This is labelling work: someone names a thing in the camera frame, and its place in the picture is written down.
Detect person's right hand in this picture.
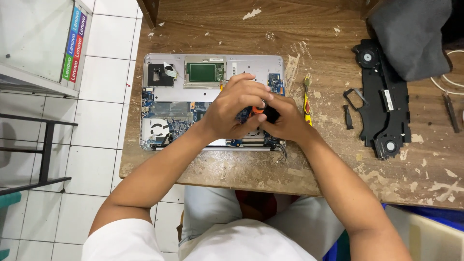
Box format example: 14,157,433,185
260,93,314,144

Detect person's left hand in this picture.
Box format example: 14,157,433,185
201,72,274,141

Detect orange and black screwdriver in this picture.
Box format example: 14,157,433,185
252,102,280,124

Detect small black plastic strip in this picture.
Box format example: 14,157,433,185
343,105,354,130

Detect red stool seat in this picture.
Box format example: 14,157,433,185
235,189,302,222

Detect person's grey trousers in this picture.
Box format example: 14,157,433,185
178,185,346,260

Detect black laptop speaker assembly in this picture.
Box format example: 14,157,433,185
351,39,412,160

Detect opened silver laptop base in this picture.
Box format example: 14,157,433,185
139,53,288,152

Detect person's white shirt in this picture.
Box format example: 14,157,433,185
80,217,319,261

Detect grey fabric pouch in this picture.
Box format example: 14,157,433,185
367,0,454,82

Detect black tweezers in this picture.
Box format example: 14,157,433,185
442,91,460,134

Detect white plastic box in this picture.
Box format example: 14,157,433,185
384,204,464,261

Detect glass display cabinet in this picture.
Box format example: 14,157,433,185
0,0,93,99

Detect teal plastic object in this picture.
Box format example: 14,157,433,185
0,191,23,261

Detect black laptop wire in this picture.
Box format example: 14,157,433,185
272,143,288,162

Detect yellow handled screwdriver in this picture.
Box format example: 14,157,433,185
303,74,313,127

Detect black plastic frame piece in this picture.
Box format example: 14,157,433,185
342,88,369,111

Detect white flat ribbon cable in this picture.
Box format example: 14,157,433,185
163,61,179,79

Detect black metal frame stool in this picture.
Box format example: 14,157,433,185
0,113,79,196

